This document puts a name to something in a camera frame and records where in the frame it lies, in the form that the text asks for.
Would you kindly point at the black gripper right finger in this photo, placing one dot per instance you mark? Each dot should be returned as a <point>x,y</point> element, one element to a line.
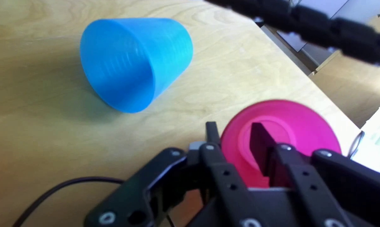
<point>324,184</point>

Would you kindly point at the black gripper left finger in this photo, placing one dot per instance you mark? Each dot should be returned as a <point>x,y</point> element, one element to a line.
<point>223,184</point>

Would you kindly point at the pink plastic cup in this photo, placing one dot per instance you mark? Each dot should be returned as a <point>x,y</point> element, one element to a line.
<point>299,121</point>

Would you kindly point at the blue plastic cup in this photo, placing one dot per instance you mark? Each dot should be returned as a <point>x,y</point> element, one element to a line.
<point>131,63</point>

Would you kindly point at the small light wood dresser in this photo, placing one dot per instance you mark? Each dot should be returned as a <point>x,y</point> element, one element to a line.
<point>358,88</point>

